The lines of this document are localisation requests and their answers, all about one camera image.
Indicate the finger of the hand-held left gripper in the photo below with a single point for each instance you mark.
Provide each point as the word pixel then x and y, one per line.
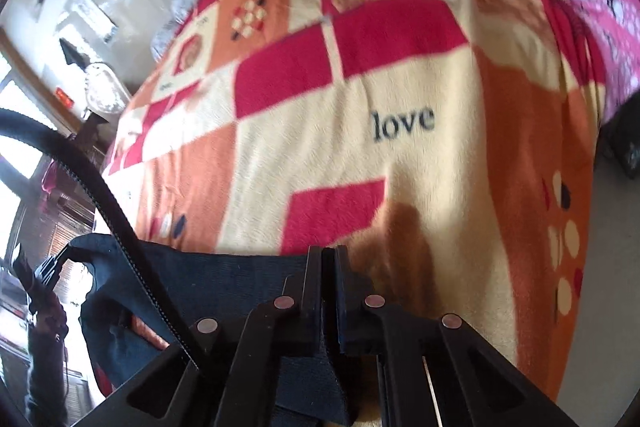
pixel 55 264

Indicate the red wall sticker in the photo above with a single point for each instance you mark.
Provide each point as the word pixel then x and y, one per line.
pixel 63 97

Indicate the patchwork orange red blanket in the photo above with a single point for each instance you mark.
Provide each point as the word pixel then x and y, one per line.
pixel 400 57

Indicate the wooden lattice window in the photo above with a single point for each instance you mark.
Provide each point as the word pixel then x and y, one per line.
pixel 15 107

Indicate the person's left forearm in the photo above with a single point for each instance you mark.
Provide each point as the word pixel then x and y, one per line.
pixel 45 367

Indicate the pink cloth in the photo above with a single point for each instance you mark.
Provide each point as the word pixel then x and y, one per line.
pixel 51 177

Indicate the dark wooden cabinet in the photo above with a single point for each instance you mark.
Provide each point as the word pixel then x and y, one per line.
pixel 75 217

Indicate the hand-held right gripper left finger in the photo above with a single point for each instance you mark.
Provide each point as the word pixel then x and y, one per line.
pixel 320 302

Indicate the dark hanging jacket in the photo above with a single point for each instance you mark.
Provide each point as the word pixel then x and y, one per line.
pixel 72 52

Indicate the dark pants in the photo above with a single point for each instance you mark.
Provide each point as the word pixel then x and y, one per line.
pixel 225 272

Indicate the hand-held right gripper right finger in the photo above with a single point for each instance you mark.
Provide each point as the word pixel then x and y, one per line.
pixel 345 307

